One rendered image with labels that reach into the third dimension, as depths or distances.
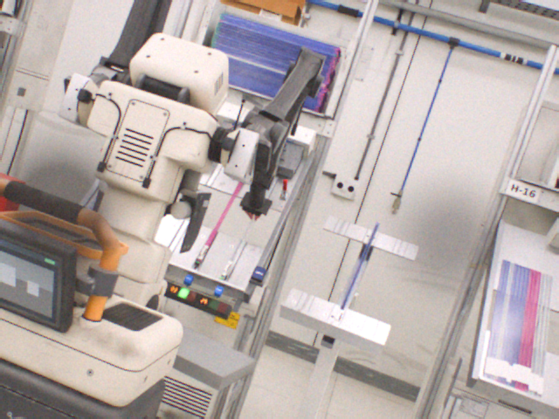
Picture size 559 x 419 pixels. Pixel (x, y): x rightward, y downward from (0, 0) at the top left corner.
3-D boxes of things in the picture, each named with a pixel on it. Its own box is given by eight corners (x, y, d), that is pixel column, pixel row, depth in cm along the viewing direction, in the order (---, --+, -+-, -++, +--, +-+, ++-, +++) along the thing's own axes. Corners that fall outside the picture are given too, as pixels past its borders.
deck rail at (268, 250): (248, 304, 224) (249, 294, 219) (243, 301, 224) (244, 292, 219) (314, 161, 267) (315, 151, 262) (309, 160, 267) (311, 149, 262)
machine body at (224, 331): (209, 455, 256) (258, 305, 251) (50, 388, 268) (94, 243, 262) (244, 400, 320) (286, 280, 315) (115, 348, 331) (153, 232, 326)
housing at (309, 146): (306, 168, 265) (310, 144, 254) (194, 131, 273) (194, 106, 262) (312, 154, 270) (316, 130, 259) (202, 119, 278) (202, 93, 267)
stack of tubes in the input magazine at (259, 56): (318, 113, 259) (341, 46, 256) (199, 74, 267) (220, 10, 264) (321, 115, 271) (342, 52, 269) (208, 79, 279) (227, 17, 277)
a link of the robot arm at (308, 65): (303, 34, 192) (334, 49, 191) (290, 70, 202) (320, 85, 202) (241, 120, 162) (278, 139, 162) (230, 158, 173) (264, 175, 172)
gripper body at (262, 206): (245, 194, 236) (247, 181, 230) (272, 203, 234) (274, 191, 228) (238, 207, 232) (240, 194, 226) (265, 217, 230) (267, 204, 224)
